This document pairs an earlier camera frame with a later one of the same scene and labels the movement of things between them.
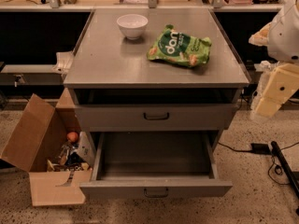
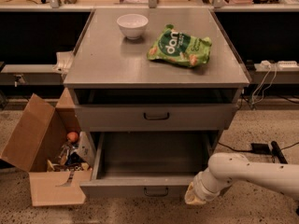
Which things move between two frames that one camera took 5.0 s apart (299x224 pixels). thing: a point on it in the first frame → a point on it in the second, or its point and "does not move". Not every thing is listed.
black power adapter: (260, 147) does not move
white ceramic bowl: (132, 25) does not move
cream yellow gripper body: (284, 41) → (202, 188)
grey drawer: (154, 164) does not move
